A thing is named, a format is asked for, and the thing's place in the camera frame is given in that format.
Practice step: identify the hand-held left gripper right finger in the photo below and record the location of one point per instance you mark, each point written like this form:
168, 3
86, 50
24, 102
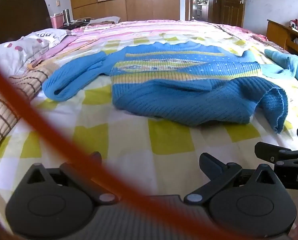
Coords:
209, 162

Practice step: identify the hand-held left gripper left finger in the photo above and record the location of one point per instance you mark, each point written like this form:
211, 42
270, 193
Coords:
89, 186

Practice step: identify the blue knitted striped sweater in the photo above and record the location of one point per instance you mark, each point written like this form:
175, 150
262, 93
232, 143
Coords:
176, 100

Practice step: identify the teal knitted cloth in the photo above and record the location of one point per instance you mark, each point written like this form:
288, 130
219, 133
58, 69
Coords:
296, 65

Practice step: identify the wooden side cabinet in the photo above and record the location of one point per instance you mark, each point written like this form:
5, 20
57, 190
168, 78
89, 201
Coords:
279, 35

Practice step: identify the brown striped bamboo pillow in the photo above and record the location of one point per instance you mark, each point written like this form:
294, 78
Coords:
4, 115

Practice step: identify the brown wooden door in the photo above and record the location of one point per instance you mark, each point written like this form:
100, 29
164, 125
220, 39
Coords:
230, 5

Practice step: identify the large white dotted pillow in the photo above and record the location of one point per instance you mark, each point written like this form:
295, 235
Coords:
11, 55

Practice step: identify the small white dotted pillow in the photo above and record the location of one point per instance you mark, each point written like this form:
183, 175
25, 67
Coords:
52, 33

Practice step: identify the dark nightstand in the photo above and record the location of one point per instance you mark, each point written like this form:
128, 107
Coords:
74, 24

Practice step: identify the white plastic sheet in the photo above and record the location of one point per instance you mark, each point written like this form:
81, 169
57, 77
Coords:
104, 21

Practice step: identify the pink box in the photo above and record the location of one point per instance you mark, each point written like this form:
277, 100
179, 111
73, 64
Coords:
56, 21

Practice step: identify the metal thermos flask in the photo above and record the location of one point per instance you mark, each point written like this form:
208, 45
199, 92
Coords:
66, 16

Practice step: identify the wooden wardrobe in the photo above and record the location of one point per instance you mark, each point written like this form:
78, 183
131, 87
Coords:
126, 0

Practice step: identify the dark wooden headboard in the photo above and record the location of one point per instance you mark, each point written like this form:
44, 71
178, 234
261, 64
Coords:
16, 17

